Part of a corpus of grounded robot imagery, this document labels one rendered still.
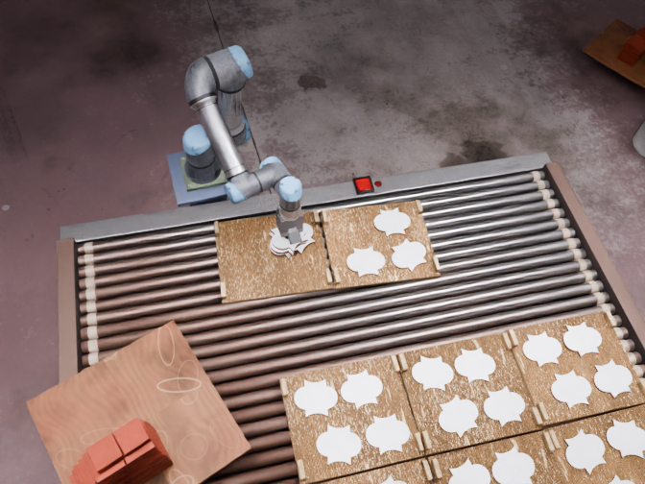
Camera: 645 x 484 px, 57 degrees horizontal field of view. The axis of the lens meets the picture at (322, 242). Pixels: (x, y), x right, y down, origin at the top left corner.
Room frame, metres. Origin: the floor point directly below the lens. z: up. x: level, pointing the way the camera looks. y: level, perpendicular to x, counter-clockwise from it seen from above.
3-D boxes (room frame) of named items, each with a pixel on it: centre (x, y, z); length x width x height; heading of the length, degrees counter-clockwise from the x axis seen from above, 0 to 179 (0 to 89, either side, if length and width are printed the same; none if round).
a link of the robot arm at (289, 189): (1.17, 0.13, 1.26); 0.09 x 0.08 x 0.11; 38
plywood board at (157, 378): (0.40, 0.49, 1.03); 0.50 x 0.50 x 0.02; 41
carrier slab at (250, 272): (1.10, 0.19, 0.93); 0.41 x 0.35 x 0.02; 107
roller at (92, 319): (1.08, -0.10, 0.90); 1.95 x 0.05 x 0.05; 110
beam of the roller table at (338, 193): (1.43, 0.02, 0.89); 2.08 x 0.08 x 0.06; 110
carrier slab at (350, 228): (1.22, -0.22, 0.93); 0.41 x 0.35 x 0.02; 106
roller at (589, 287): (0.84, -0.19, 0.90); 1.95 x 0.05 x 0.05; 110
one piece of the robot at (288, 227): (1.14, 0.12, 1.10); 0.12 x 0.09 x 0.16; 26
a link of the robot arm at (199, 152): (1.49, 0.53, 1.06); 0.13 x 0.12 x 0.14; 128
